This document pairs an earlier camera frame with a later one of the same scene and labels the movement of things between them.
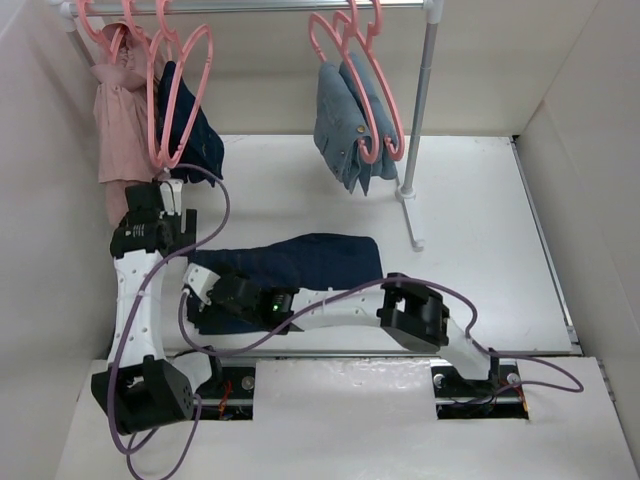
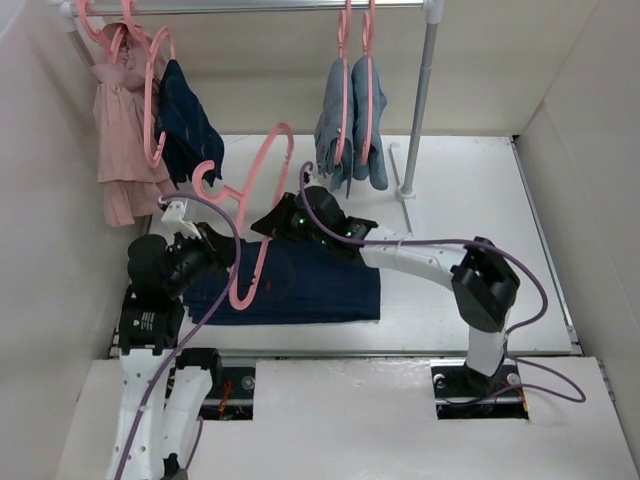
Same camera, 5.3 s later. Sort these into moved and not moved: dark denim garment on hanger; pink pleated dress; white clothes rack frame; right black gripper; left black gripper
Moved: right black gripper; left black gripper
Not moved: pink pleated dress; white clothes rack frame; dark denim garment on hanger
